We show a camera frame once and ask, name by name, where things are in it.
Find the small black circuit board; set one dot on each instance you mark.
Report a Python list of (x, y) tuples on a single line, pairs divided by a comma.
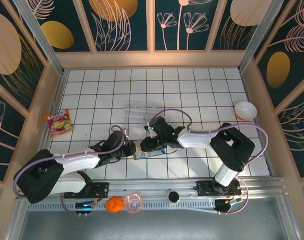
[(85, 205), (226, 203)]

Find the clear acrylic organizer box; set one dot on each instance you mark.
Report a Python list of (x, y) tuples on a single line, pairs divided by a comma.
[(134, 112)]

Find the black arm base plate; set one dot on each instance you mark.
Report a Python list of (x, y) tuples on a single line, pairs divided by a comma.
[(204, 187), (101, 190)]

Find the aluminium frame post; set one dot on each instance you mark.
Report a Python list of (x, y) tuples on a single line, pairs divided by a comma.
[(39, 37), (260, 35)]

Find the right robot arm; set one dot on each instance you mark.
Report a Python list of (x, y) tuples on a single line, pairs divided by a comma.
[(196, 138)]

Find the teal card holder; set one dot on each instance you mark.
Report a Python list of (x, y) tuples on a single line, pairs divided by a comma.
[(154, 153)]

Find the red snack packet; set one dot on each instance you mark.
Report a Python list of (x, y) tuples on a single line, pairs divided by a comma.
[(58, 123)]

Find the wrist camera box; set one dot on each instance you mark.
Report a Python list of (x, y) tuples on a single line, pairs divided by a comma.
[(148, 131), (126, 131)]

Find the black round cup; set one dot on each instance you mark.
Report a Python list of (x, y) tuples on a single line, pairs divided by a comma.
[(173, 197)]

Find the white printed card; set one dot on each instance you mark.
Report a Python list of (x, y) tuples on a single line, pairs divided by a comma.
[(141, 155)]

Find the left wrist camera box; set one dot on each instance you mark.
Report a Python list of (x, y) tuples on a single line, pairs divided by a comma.
[(126, 131)]

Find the white bowl orange outside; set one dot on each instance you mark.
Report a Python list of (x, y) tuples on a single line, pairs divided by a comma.
[(245, 110)]

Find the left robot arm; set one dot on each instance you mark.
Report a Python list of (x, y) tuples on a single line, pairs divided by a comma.
[(77, 160)]

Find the aluminium mounting rail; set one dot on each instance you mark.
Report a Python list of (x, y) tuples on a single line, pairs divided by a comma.
[(151, 186)]

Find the orange toy fruit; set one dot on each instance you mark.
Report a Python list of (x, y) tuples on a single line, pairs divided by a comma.
[(114, 204)]

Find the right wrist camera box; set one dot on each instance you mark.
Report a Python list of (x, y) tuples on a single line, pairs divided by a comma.
[(148, 131)]

